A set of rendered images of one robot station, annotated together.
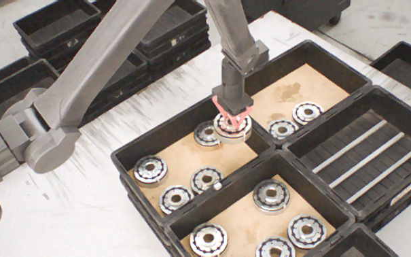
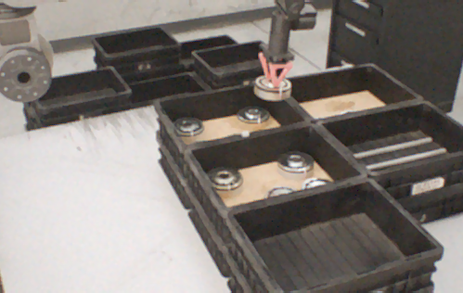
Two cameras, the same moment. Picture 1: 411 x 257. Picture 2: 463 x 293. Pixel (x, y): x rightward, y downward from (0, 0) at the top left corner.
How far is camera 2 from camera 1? 80 cm
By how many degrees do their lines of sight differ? 18
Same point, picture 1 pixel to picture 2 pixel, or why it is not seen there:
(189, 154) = (228, 128)
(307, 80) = (363, 101)
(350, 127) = (393, 138)
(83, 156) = (125, 129)
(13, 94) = (70, 93)
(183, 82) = not seen: hidden behind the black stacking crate
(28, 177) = (67, 133)
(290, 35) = not seen: hidden behind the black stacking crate
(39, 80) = (100, 88)
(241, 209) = (263, 171)
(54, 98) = not seen: outside the picture
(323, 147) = (360, 146)
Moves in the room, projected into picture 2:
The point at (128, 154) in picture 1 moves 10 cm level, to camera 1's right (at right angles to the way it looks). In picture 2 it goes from (171, 108) to (202, 110)
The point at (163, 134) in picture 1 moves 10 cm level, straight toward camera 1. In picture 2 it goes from (208, 103) to (208, 118)
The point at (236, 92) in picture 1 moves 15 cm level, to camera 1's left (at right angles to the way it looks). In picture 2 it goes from (280, 42) to (225, 39)
